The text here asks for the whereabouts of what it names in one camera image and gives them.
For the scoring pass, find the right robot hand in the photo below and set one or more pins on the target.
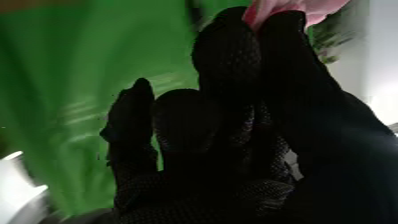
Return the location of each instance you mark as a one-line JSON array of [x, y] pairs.
[[249, 166]]

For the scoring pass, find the pink flower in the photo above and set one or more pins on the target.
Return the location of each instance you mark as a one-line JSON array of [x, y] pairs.
[[277, 8]]

